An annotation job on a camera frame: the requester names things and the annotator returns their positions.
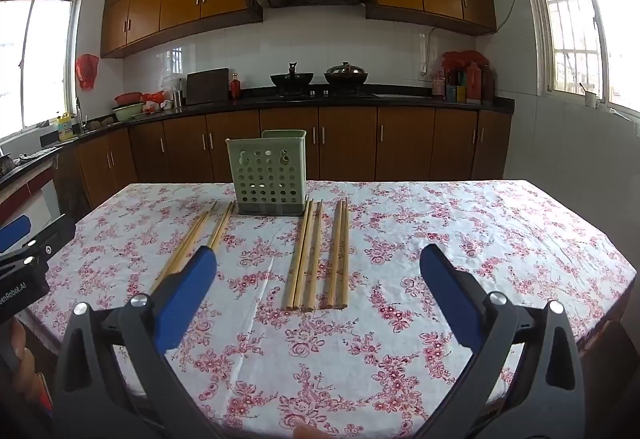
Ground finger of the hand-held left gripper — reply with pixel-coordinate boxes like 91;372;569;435
0;216;31;253
0;214;77;280

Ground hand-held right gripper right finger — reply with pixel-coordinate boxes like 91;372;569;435
419;244;588;439

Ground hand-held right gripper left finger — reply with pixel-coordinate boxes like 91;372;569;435
52;246;221;439

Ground green perforated utensil holder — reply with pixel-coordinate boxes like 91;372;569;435
226;129;308;216

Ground person's left hand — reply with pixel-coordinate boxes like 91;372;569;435
7;319;51;417

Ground red floral tablecloth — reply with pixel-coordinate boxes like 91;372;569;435
25;179;638;439

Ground green basin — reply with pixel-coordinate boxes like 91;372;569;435
112;103;147;122

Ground brown base cabinets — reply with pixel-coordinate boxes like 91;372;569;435
50;106;513;212

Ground hanging red plastic bag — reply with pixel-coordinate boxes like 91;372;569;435
75;53;100;92

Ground sliding window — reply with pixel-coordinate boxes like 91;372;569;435
0;0;83;144

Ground black kitchen countertop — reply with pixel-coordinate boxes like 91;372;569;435
0;86;516;192

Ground dark tall bottle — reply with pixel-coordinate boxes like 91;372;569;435
481;64;496;103

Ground dark wooden cutting board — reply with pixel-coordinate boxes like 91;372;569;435
186;68;230;106

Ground red thermos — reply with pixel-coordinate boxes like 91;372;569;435
465;62;484;103

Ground red bag on condiments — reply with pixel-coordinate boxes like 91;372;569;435
442;51;489;71

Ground gas stove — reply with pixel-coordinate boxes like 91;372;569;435
265;88;382;101

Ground pot with lid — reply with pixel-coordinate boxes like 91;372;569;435
324;62;369;87

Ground black wok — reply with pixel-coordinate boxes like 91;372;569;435
270;62;316;95

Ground barred window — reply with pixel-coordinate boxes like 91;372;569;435
520;0;640;121

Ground white wall cable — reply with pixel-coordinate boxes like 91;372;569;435
422;0;527;76

